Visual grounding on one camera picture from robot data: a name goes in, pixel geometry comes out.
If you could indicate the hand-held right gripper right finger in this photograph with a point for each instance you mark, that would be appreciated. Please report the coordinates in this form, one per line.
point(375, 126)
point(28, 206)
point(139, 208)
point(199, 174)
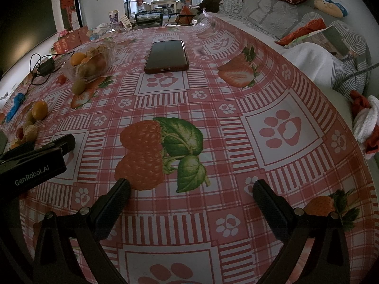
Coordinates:
point(269, 210)

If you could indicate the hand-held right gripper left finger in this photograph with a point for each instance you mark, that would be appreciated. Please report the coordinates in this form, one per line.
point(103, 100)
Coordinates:
point(116, 206)

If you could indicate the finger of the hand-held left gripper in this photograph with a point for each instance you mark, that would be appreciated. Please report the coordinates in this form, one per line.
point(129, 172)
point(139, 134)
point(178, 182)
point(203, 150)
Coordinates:
point(64, 143)

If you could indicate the clear glass bowl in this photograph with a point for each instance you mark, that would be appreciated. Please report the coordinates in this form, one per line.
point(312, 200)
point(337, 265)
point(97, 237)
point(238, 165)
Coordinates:
point(88, 71)

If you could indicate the dried physalis husk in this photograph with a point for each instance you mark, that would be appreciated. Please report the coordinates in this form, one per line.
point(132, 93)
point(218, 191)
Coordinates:
point(97, 49)
point(31, 132)

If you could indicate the cherry tomato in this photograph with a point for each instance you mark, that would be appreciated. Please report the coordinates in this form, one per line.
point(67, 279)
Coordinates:
point(61, 79)
point(20, 133)

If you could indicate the longan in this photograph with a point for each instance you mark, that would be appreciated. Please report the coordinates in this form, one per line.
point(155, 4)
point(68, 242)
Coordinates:
point(27, 124)
point(78, 87)
point(29, 117)

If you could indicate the large orange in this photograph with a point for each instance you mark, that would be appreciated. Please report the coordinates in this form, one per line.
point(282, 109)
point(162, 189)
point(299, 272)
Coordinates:
point(40, 110)

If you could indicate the grey white box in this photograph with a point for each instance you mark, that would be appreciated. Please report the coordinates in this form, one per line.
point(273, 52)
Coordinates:
point(2, 142)

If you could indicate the blue cloth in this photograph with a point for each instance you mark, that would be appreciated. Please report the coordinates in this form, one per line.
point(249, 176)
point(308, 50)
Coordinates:
point(16, 103)

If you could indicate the black power adapter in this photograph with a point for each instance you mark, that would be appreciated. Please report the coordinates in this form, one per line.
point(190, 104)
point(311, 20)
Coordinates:
point(46, 66)

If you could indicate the small orange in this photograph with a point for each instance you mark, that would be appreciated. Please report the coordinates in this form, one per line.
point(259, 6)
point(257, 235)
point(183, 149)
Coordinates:
point(89, 61)

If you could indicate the red gift box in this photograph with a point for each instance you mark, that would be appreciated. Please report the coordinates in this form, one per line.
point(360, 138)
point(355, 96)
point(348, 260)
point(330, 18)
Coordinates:
point(80, 35)
point(63, 43)

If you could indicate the pink flowers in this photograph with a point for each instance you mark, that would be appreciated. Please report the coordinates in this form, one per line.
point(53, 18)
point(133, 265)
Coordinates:
point(62, 33)

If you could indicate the dark television screen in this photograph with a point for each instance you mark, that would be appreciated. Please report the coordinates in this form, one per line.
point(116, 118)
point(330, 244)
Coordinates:
point(26, 26)

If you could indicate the red checked printed tablecloth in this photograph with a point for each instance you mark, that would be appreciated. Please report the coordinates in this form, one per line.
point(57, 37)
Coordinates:
point(207, 100)

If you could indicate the red white knitted cloth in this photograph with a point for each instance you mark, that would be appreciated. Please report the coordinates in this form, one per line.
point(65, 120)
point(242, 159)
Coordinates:
point(364, 124)

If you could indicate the smartphone in red case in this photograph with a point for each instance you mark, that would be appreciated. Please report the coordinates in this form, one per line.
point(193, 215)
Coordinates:
point(166, 56)

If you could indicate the white plastic holder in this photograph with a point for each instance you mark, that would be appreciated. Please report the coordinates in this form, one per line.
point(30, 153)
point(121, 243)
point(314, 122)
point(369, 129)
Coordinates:
point(126, 22)

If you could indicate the white purple drink cup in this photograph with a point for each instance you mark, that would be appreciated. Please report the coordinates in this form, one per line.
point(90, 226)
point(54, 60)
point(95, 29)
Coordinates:
point(114, 16)

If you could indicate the dark pot with lid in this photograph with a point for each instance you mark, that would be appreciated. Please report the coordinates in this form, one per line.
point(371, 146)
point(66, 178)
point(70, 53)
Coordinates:
point(148, 24)

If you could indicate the white blanket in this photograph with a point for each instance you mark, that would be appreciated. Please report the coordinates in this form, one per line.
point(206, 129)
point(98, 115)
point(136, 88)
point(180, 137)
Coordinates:
point(311, 63)

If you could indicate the black basket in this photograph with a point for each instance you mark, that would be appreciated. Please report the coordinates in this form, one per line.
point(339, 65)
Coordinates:
point(148, 15)

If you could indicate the white dining table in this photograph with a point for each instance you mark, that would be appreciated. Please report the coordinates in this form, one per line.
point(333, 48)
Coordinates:
point(162, 3)

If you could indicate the red triangular bag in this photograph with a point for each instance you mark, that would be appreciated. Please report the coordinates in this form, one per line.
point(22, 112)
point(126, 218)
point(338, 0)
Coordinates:
point(186, 14)

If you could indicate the patterned grey cushion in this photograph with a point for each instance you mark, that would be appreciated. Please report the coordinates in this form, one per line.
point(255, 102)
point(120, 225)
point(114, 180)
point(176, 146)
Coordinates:
point(328, 41)

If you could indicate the orange red cushion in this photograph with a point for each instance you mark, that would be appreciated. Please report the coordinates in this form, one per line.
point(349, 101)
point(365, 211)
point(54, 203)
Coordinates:
point(305, 31)

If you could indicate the grey striped sofa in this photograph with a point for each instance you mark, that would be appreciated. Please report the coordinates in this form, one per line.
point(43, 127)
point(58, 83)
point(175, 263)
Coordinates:
point(275, 11)

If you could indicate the dark clothes pile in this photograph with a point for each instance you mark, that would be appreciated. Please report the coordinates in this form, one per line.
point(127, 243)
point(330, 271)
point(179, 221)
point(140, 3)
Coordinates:
point(211, 0)

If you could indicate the grey white patterned cloth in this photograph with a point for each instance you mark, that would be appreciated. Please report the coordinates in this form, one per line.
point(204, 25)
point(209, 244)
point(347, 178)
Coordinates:
point(232, 3)

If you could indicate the yellow blue plush toy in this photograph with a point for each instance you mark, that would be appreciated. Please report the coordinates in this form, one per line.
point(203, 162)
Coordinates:
point(330, 6)

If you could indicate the red brick wall banner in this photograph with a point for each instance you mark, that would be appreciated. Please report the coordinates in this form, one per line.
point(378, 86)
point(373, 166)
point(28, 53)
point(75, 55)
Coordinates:
point(66, 3)

